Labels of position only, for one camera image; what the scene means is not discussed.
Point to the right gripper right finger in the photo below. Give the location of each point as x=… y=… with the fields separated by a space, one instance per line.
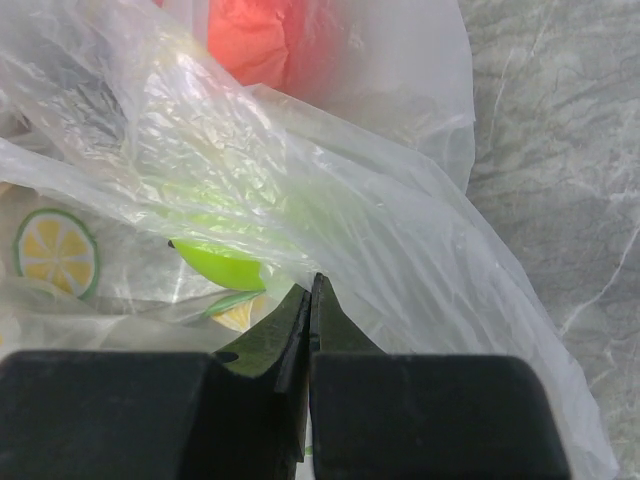
x=388 y=416

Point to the clear plastic bag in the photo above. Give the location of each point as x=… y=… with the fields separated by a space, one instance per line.
x=154 y=133

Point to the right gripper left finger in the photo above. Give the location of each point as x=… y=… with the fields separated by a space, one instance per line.
x=237 y=413

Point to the red fruit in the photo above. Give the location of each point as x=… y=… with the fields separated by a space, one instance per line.
x=290 y=46

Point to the green apple fruit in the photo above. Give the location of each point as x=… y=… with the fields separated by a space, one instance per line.
x=223 y=268

